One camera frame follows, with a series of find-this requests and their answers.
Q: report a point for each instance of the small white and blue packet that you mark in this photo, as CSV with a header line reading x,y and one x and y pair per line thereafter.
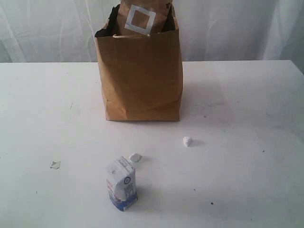
x,y
121,183

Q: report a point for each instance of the brown kraft stand-up pouch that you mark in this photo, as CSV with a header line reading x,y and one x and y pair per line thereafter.
x,y
142,17

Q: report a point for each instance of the brown paper bag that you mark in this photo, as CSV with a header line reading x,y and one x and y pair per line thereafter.
x,y
141,76

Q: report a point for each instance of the white crumpled scrap right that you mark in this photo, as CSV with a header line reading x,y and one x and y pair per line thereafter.
x,y
187,141

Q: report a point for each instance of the white crumpled scrap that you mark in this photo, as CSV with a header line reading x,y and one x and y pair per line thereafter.
x,y
187,141
135,157

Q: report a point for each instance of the white crumpled scrap left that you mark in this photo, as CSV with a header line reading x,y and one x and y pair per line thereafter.
x,y
135,157

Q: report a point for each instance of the white backdrop curtain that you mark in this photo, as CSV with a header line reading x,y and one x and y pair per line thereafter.
x,y
210,30

